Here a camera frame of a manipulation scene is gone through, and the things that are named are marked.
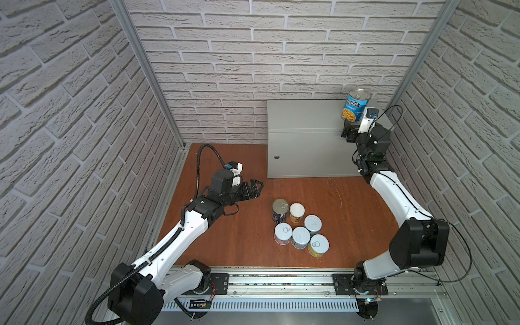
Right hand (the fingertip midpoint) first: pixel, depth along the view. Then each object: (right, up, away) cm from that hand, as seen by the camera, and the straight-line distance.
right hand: (358, 116), depth 77 cm
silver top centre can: (-22, -49, +2) cm, 54 cm away
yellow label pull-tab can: (-15, -51, +1) cm, 54 cm away
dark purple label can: (-30, -39, +6) cm, 49 cm away
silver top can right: (-16, -44, +6) cm, 47 cm away
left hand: (-40, -26, -1) cm, 48 cm away
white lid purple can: (-29, -47, +4) cm, 56 cm away
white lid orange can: (-23, -40, +8) cm, 47 cm away
